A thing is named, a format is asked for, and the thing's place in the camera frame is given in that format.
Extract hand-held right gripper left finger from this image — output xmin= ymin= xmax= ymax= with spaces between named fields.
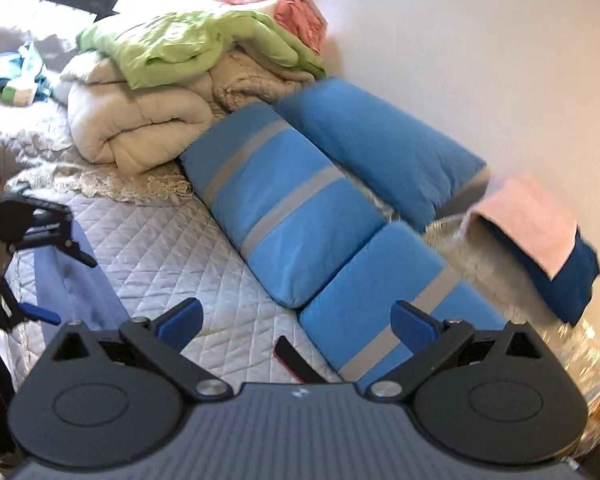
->
xmin=50 ymin=297 xmax=233 ymax=403

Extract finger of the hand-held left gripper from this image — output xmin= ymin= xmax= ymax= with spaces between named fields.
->
xmin=0 ymin=282 xmax=62 ymax=330
xmin=10 ymin=237 xmax=98 ymax=268

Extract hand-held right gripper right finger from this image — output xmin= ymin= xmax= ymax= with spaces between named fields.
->
xmin=365 ymin=300 xmax=543 ymax=403

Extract blue-grey sweatpants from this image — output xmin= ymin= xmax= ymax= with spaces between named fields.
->
xmin=32 ymin=220 xmax=131 ymax=333

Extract blue pillow with grey stripes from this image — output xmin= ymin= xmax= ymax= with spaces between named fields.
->
xmin=297 ymin=220 xmax=511 ymax=396
xmin=179 ymin=101 xmax=388 ymax=310

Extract beige comforter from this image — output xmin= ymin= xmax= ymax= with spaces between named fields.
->
xmin=60 ymin=52 xmax=216 ymax=176

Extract blue patterned cloth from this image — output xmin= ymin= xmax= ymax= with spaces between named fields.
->
xmin=0 ymin=42 xmax=53 ymax=106

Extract pink towel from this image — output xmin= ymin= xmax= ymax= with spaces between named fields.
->
xmin=467 ymin=172 xmax=578 ymax=281

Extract dark blue pillow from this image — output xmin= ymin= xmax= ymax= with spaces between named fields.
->
xmin=472 ymin=210 xmax=600 ymax=326

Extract plain light blue pillow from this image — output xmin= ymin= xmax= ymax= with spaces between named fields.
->
xmin=272 ymin=77 xmax=488 ymax=233

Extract green blanket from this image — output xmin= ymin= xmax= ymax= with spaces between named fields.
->
xmin=75 ymin=10 xmax=326 ymax=86

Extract coral cloth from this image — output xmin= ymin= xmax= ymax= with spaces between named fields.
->
xmin=212 ymin=0 xmax=328 ymax=56

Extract black strap with red edge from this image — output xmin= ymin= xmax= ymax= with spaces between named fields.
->
xmin=274 ymin=336 xmax=348 ymax=385

